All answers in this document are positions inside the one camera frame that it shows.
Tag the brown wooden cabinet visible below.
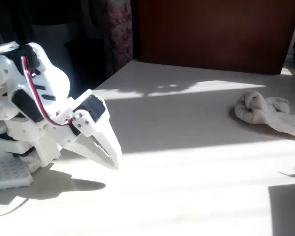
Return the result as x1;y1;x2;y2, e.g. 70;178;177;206
132;0;295;76

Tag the patterned curtain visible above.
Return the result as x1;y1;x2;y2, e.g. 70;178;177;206
105;0;134;72

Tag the white cloth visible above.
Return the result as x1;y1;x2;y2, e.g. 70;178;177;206
233;90;295;138

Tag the red white black gripper cable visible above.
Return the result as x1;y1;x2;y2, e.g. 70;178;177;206
21;56;76;127

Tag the white perforated base plate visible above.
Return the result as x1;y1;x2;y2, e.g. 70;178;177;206
0;152;34;191

